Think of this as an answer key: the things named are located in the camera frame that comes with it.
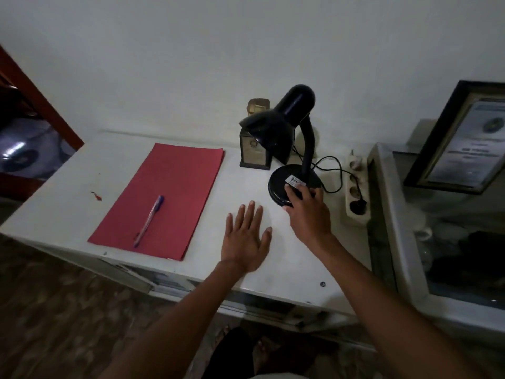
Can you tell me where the person's right hand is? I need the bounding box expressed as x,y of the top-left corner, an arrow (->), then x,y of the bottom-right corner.
282,183 -> 332,249

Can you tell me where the person's left hand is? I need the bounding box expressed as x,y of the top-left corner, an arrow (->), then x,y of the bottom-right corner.
221,200 -> 274,273

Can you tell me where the black desk lamp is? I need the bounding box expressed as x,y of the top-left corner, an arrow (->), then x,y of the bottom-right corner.
239,84 -> 325,207

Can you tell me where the person's right forearm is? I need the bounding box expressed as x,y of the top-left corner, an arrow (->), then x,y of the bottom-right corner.
306,233 -> 488,379

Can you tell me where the person's left forearm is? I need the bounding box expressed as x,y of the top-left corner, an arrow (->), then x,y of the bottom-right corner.
99,260 -> 248,379

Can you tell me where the small brown desk clock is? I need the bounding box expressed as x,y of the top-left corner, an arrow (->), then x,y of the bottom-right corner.
239,98 -> 272,170

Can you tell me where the white power strip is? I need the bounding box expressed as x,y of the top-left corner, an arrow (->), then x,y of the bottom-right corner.
345,151 -> 372,228

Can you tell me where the red paper folder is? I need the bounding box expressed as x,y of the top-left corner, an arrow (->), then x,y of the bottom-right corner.
88,143 -> 225,262

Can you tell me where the purple pen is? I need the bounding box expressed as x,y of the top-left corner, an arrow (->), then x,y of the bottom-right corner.
133,195 -> 165,248

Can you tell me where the white desk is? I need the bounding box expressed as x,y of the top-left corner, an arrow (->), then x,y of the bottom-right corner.
0,130 -> 379,348

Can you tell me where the white glass display cabinet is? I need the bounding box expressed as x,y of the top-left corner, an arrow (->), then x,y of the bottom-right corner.
367,143 -> 505,333

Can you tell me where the person's leg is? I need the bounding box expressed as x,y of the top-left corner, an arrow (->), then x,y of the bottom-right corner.
201,325 -> 312,379

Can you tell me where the black framed certificate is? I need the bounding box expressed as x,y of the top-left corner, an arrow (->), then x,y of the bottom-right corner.
403,80 -> 505,195

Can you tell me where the red wooden shelf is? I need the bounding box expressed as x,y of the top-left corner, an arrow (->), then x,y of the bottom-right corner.
0,45 -> 84,202

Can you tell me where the black lamp cable with plug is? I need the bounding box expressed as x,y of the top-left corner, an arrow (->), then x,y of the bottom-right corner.
312,156 -> 367,216

